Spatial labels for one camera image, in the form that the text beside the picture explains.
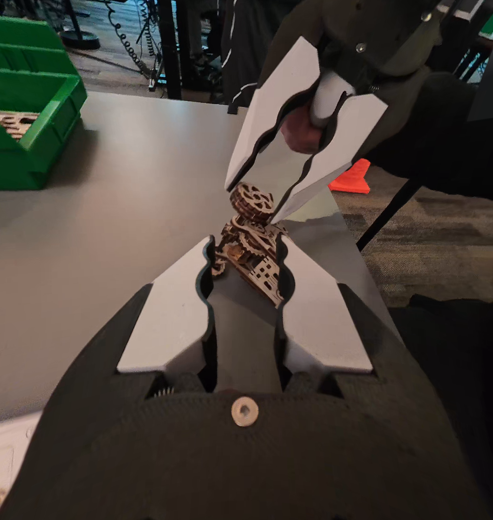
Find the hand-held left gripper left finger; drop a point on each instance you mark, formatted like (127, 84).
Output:
(165, 325)

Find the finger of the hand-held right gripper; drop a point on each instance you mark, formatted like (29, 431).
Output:
(348, 134)
(274, 89)

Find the green plastic bin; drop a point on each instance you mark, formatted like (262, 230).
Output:
(27, 81)

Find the orange traffic cone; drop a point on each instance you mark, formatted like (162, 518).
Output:
(352, 178)

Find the wooden buggy model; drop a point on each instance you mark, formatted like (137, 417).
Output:
(250, 248)

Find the person's right hand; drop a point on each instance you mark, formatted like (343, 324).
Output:
(301, 132)

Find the black chair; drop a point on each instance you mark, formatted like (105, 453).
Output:
(388, 215)

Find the instruction booklet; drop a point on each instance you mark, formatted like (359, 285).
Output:
(6, 455)

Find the wooden sheet offcuts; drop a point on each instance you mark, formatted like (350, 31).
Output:
(11, 124)

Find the wooden wheel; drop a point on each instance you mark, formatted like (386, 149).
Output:
(252, 201)

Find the black jacket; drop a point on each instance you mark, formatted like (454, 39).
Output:
(242, 48)

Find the person's right forearm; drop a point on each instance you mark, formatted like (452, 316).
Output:
(453, 142)

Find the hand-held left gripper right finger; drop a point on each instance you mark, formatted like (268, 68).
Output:
(327, 325)

